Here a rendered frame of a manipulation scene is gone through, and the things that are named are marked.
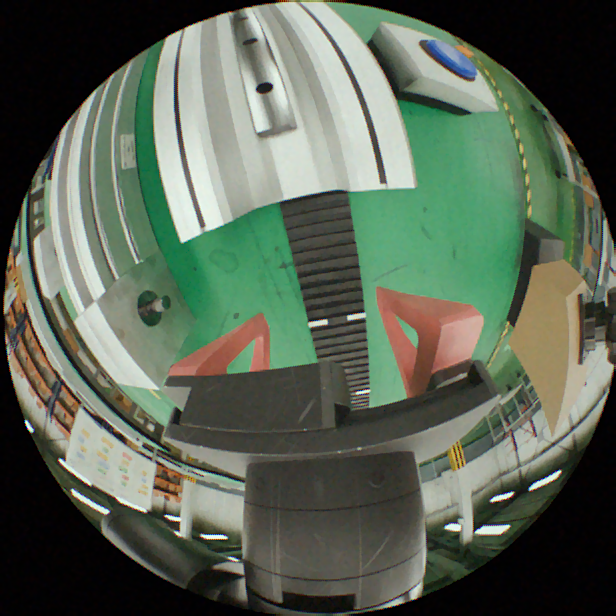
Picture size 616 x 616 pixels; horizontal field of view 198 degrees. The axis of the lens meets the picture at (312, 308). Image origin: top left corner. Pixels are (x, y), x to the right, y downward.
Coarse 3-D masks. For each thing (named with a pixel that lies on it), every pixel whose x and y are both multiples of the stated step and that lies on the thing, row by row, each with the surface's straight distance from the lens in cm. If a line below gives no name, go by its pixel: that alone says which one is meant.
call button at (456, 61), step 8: (432, 40) 19; (432, 48) 18; (440, 48) 18; (448, 48) 19; (440, 56) 17; (448, 56) 17; (456, 56) 18; (464, 56) 20; (448, 64) 17; (456, 64) 17; (464, 64) 18; (472, 64) 20; (464, 72) 18; (472, 72) 18
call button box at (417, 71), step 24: (384, 24) 20; (384, 48) 19; (408, 48) 17; (384, 72) 20; (408, 72) 16; (432, 72) 16; (456, 72) 18; (408, 96) 19; (432, 96) 18; (456, 96) 18; (480, 96) 19
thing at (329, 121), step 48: (192, 48) 14; (240, 48) 16; (288, 48) 16; (336, 48) 10; (192, 96) 10; (240, 96) 14; (288, 96) 12; (336, 96) 8; (384, 96) 9; (192, 144) 9; (240, 144) 12; (288, 144) 12; (336, 144) 9; (384, 144) 8; (192, 192) 9; (240, 192) 10; (288, 192) 11
